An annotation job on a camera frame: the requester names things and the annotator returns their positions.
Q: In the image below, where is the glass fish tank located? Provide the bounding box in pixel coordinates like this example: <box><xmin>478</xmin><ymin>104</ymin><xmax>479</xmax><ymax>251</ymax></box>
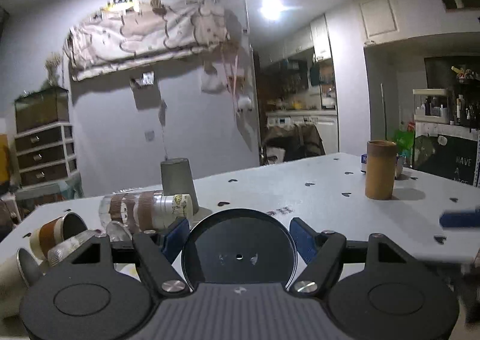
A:
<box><xmin>14</xmin><ymin>86</ymin><xmax>70</xmax><ymax>134</ymax></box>

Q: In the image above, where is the clear glass lying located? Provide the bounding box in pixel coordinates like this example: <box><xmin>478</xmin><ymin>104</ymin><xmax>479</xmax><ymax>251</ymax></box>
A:
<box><xmin>105</xmin><ymin>221</ymin><xmax>132</xmax><ymax>243</ymax></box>

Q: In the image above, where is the black round disc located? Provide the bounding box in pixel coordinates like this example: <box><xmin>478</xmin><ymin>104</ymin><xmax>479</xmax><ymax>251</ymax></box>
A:
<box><xmin>181</xmin><ymin>208</ymin><xmax>298</xmax><ymax>289</ymax></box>

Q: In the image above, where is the tissue pack blue white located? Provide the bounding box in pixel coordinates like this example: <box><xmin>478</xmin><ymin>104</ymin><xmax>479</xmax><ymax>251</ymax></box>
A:
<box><xmin>360</xmin><ymin>153</ymin><xmax>368</xmax><ymax>174</ymax></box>

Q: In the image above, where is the white shelf rack with bottles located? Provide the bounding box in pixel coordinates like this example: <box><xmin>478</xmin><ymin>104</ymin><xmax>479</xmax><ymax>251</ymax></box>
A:
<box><xmin>412</xmin><ymin>88</ymin><xmax>451</xmax><ymax>124</ymax></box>

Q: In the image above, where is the brown white paper cup lying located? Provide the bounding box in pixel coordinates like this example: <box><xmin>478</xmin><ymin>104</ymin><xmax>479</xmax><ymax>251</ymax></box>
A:
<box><xmin>29</xmin><ymin>213</ymin><xmax>87</xmax><ymax>261</ymax></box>

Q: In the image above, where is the clear striped jar lying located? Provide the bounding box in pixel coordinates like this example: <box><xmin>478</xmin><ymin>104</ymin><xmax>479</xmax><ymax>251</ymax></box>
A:
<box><xmin>98</xmin><ymin>190</ymin><xmax>194</xmax><ymax>234</ymax></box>

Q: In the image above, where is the tall brown bamboo cup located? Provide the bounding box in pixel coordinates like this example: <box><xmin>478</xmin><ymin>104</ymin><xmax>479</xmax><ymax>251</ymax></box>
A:
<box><xmin>365</xmin><ymin>140</ymin><xmax>397</xmax><ymax>200</ymax></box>

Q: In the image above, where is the patterned cloth wall hanging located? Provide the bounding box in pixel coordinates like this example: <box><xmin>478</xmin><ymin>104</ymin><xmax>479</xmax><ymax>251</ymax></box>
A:
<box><xmin>64</xmin><ymin>0</ymin><xmax>230</xmax><ymax>82</ymax></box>

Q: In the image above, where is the dried flowers vase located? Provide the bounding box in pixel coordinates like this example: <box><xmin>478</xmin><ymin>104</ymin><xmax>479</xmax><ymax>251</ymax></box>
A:
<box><xmin>44</xmin><ymin>52</ymin><xmax>62</xmax><ymax>88</ymax></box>

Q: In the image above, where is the white drawer cabinet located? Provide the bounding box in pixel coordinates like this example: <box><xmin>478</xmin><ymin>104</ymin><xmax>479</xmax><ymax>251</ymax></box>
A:
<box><xmin>15</xmin><ymin>121</ymin><xmax>78</xmax><ymax>187</ymax></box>

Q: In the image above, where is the beige paper cup lying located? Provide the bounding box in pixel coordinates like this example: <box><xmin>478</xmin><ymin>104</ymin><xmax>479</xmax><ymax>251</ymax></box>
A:
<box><xmin>0</xmin><ymin>247</ymin><xmax>43</xmax><ymax>319</ymax></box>

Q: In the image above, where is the grey upside-down cup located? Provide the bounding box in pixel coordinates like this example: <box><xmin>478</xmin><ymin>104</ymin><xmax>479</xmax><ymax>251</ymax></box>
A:
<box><xmin>160</xmin><ymin>158</ymin><xmax>199</xmax><ymax>215</ymax></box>

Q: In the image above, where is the green plastic bag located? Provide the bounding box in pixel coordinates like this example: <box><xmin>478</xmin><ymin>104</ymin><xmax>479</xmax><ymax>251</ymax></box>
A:
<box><xmin>392</xmin><ymin>130</ymin><xmax>415</xmax><ymax>157</ymax></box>

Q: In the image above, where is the white plush toy hanging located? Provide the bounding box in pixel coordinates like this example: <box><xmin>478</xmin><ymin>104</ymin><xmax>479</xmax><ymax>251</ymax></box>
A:
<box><xmin>237</xmin><ymin>96</ymin><xmax>253</xmax><ymax>113</ymax></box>

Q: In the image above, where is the black chalkboard sign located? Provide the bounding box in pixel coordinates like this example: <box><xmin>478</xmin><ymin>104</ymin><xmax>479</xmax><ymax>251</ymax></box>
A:
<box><xmin>412</xmin><ymin>135</ymin><xmax>478</xmax><ymax>186</ymax></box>

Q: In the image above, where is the clear plastic cup lying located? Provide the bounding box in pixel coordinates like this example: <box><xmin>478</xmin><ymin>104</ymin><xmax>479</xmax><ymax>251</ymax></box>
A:
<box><xmin>47</xmin><ymin>230</ymin><xmax>100</xmax><ymax>267</ymax></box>

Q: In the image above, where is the chair with draped cloth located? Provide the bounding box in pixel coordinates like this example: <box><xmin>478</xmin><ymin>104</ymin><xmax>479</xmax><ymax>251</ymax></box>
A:
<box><xmin>262</xmin><ymin>124</ymin><xmax>326</xmax><ymax>165</ymax></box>

